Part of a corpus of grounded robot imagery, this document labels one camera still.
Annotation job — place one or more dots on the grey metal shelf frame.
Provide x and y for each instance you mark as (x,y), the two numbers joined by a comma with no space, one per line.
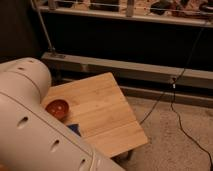
(148,52)

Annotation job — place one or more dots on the blue sponge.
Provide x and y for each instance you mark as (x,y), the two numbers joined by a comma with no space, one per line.
(74,128)

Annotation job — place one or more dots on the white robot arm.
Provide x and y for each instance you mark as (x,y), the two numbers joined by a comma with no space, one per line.
(30,138)

